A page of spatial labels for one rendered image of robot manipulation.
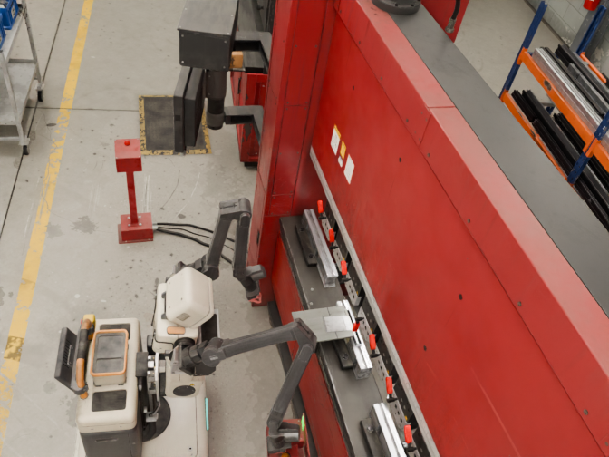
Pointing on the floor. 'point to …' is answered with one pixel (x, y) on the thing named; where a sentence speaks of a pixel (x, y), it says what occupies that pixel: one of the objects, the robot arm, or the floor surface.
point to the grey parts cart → (17, 80)
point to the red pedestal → (125, 158)
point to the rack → (559, 99)
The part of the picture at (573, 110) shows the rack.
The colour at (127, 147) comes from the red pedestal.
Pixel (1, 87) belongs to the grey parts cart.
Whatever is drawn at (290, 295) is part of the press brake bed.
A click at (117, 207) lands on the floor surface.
